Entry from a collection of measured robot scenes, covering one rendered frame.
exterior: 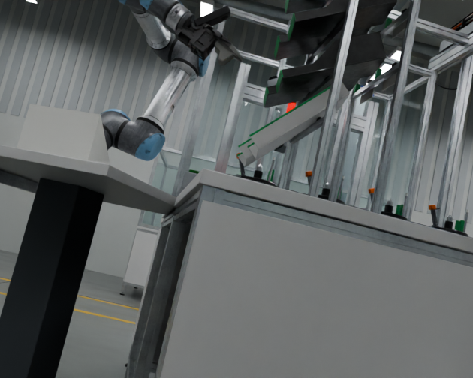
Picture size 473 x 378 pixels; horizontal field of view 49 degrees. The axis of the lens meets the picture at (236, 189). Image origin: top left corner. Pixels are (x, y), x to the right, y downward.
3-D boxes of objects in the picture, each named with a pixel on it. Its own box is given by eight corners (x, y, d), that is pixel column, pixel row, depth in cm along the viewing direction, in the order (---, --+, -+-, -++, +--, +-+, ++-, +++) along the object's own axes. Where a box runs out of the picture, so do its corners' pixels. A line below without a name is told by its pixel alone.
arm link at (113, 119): (83, 142, 193) (103, 127, 203) (115, 157, 191) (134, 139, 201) (85, 115, 185) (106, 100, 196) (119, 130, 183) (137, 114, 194)
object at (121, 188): (-107, 135, 145) (-104, 125, 146) (73, 196, 230) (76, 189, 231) (106, 176, 124) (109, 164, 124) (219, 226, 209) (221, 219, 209)
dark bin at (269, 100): (267, 94, 148) (262, 70, 149) (264, 108, 161) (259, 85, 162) (362, 75, 149) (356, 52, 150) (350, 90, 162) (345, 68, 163)
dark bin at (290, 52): (279, 43, 150) (274, 19, 151) (275, 60, 163) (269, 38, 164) (372, 25, 152) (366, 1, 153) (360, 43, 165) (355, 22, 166)
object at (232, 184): (199, 182, 99) (203, 168, 100) (161, 217, 246) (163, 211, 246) (776, 329, 122) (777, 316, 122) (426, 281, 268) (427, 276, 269)
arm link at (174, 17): (182, 10, 162) (179, -2, 154) (193, 19, 162) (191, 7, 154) (167, 28, 161) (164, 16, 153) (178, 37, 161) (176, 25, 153)
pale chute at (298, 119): (258, 149, 130) (249, 135, 131) (255, 160, 143) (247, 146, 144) (350, 93, 133) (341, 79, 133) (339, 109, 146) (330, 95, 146)
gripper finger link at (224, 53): (232, 71, 156) (208, 53, 156) (244, 57, 156) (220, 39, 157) (232, 67, 153) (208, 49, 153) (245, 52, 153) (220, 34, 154)
